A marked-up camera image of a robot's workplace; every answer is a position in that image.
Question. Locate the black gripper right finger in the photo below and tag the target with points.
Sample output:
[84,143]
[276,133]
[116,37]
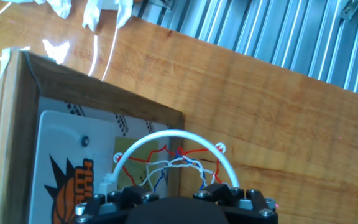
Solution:
[247,214]

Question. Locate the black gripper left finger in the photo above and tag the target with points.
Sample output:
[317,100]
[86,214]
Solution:
[129,194]

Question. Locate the white backboard with orange print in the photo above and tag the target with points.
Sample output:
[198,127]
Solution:
[61,137]

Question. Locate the mini basketball hoop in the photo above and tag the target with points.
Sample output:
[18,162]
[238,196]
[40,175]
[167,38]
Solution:
[73,84]

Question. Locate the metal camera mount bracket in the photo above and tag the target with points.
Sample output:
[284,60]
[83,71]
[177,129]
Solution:
[351,7]

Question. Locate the yellow green sticky note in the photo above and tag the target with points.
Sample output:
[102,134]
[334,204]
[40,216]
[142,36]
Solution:
[135,174]

